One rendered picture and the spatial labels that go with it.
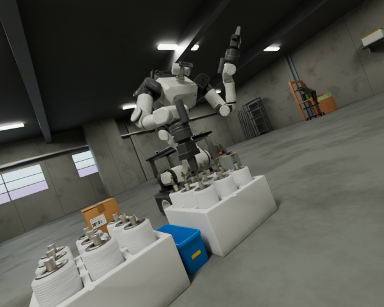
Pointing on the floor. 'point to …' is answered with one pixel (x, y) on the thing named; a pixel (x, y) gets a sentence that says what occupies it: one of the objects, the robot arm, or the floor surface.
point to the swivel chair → (314, 104)
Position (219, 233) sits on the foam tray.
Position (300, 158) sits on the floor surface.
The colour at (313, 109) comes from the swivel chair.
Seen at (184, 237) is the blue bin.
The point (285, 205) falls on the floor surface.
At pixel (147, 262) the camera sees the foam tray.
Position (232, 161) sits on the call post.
